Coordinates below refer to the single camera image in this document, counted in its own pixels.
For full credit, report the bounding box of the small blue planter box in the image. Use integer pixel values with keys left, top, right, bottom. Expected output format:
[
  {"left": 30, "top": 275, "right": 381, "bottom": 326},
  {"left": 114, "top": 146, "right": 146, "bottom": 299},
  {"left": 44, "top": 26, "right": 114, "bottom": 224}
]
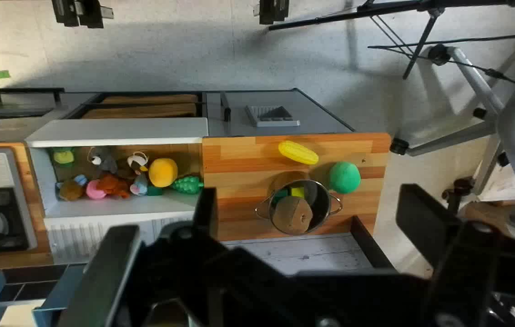
[{"left": 30, "top": 262, "right": 90, "bottom": 327}]

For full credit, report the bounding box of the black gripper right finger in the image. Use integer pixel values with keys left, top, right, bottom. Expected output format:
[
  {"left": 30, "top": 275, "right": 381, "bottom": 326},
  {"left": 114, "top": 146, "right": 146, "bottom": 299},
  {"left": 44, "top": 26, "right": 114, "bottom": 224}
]
[{"left": 396, "top": 183, "right": 503, "bottom": 288}]

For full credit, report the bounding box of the grey penguin plush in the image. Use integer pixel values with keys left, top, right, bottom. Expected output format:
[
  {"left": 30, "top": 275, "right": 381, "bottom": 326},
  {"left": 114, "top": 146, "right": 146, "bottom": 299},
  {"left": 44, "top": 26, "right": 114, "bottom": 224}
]
[{"left": 88, "top": 148, "right": 121, "bottom": 177}]

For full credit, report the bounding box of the small silver pot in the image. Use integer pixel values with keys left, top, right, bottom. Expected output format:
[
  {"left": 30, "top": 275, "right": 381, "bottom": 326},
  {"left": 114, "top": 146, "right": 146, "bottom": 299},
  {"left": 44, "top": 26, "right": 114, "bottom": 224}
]
[{"left": 256, "top": 179, "right": 345, "bottom": 239}]

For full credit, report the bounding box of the orange red plush toy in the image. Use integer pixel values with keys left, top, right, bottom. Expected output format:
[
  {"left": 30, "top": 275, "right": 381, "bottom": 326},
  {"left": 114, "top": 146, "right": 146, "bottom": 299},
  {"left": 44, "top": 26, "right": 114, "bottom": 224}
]
[{"left": 99, "top": 173, "right": 134, "bottom": 201}]

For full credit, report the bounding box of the green round toy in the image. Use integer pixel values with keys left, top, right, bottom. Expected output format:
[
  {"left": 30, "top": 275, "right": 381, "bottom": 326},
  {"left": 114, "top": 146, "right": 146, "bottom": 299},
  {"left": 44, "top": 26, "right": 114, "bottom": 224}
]
[{"left": 328, "top": 161, "right": 365, "bottom": 197}]

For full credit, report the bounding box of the green turtle plush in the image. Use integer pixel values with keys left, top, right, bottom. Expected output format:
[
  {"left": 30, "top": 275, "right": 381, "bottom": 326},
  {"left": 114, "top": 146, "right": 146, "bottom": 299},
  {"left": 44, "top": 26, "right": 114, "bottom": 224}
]
[{"left": 52, "top": 148, "right": 77, "bottom": 170}]

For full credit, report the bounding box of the white sink basin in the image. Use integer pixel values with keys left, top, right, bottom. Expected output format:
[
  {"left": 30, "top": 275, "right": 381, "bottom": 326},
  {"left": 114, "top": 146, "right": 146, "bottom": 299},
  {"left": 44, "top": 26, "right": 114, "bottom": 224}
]
[{"left": 26, "top": 117, "right": 212, "bottom": 223}]

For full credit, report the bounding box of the pink and teal toy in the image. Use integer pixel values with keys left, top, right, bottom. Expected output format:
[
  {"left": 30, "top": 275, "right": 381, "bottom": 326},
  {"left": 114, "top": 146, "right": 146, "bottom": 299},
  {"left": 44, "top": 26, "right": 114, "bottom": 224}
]
[{"left": 128, "top": 175, "right": 154, "bottom": 199}]

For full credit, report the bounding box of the small green toy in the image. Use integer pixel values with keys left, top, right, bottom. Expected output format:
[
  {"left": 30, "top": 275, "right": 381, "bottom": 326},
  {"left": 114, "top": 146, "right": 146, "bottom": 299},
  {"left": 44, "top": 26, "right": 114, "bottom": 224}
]
[{"left": 270, "top": 188, "right": 294, "bottom": 210}]

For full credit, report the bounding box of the white and brown toy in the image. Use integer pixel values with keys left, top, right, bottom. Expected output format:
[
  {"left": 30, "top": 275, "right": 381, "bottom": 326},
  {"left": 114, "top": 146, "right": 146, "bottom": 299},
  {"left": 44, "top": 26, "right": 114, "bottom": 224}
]
[{"left": 126, "top": 150, "right": 152, "bottom": 175}]

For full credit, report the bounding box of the brown round plush toy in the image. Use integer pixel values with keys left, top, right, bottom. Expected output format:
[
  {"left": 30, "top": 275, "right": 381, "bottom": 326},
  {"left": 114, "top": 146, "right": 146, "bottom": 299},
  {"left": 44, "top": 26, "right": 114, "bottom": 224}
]
[{"left": 57, "top": 181, "right": 86, "bottom": 204}]

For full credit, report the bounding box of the grey toy stove top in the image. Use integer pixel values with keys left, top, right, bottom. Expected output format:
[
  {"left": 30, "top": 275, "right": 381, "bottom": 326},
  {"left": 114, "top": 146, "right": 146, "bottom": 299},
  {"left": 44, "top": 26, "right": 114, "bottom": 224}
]
[{"left": 0, "top": 148, "right": 43, "bottom": 259}]

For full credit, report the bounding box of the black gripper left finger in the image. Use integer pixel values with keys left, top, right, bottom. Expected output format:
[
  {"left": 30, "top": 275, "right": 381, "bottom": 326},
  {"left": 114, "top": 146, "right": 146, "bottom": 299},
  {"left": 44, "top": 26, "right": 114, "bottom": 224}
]
[{"left": 74, "top": 186, "right": 221, "bottom": 327}]

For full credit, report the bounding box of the wooden toy kitchen unit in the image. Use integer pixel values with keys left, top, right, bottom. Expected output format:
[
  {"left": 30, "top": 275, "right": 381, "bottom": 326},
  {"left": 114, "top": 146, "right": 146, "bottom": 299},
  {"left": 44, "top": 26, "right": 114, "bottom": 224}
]
[{"left": 0, "top": 88, "right": 396, "bottom": 327}]

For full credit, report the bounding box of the black tripod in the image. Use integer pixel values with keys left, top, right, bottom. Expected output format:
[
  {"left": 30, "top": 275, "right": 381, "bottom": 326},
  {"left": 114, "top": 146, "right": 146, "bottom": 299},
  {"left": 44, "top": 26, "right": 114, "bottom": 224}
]
[{"left": 266, "top": 0, "right": 515, "bottom": 83}]

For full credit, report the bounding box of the yellow ball toy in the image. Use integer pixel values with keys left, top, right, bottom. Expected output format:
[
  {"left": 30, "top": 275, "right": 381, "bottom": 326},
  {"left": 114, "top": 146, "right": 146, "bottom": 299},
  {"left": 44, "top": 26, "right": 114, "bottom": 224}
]
[{"left": 148, "top": 157, "right": 181, "bottom": 190}]

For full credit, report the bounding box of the silver metal stand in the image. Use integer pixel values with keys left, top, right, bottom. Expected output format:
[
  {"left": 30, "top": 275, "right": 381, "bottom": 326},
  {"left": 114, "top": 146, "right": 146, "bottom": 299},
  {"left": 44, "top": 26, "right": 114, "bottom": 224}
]
[{"left": 390, "top": 43, "right": 515, "bottom": 221}]

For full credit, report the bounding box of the yellow oblong toy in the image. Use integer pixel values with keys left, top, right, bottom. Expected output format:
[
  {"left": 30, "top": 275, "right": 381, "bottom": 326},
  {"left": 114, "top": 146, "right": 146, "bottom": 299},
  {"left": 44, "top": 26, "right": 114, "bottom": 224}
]
[{"left": 277, "top": 139, "right": 323, "bottom": 170}]

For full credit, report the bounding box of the green spiky toy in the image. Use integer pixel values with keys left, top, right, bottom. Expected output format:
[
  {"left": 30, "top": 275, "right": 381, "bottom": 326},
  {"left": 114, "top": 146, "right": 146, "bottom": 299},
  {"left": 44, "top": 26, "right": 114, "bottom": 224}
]
[{"left": 174, "top": 175, "right": 206, "bottom": 197}]

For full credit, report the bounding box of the brown potato toy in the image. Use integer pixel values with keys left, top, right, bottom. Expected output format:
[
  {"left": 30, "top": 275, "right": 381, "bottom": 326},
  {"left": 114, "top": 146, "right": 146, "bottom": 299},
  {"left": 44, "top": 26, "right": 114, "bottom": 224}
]
[{"left": 270, "top": 197, "right": 316, "bottom": 237}]

